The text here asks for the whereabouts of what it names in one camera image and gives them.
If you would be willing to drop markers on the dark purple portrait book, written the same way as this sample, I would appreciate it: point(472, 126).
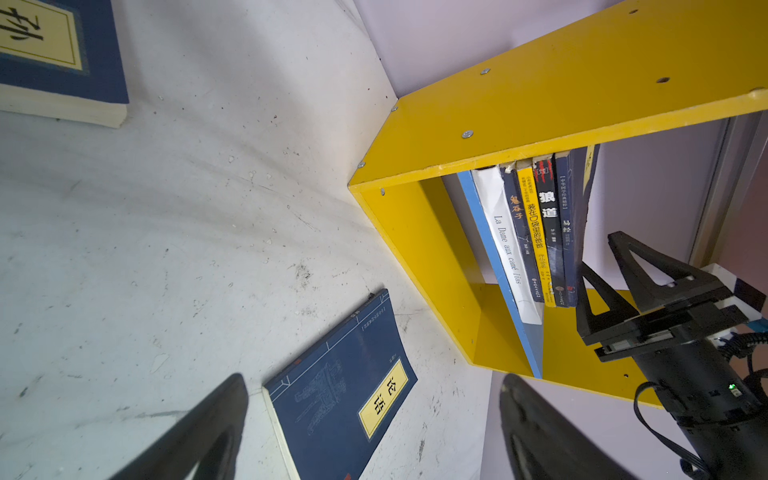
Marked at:
point(517, 210)

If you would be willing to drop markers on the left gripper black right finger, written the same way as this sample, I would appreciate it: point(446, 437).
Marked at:
point(542, 444)

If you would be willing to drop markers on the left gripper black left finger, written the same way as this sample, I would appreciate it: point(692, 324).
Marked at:
point(204, 444)

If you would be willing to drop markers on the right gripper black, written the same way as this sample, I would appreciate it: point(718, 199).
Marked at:
point(723, 416)

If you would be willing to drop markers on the white portfolio book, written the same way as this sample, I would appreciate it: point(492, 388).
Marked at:
point(490, 188)

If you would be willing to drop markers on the yellow bookshelf pink blue shelves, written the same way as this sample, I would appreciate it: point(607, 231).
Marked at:
point(637, 68)

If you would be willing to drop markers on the navy book yellow label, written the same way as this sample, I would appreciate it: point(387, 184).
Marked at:
point(61, 60)
point(332, 405)
point(575, 172)

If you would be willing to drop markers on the yellow cartoon cover book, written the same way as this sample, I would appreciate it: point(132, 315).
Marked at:
point(525, 175)

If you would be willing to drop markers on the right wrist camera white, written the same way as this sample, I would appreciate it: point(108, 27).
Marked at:
point(745, 297)

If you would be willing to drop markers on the black wolf cover book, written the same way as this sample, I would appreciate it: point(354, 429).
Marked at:
point(544, 174)

